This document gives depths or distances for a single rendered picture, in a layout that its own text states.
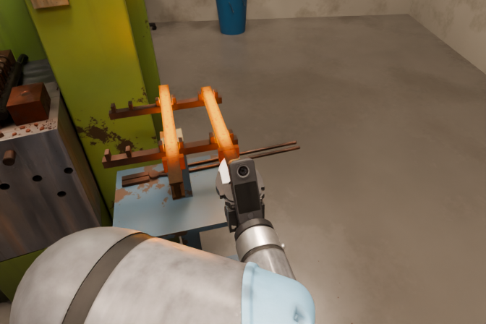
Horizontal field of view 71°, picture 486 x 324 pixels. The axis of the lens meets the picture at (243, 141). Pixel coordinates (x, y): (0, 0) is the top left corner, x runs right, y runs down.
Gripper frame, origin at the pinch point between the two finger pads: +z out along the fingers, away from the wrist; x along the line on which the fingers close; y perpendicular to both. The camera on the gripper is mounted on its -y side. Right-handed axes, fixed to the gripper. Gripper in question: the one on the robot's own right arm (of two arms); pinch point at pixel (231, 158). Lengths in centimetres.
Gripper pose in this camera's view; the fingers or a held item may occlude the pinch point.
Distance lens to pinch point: 74.0
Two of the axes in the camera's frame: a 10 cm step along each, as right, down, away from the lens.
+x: 9.7, -1.6, 1.8
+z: -2.4, -5.7, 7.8
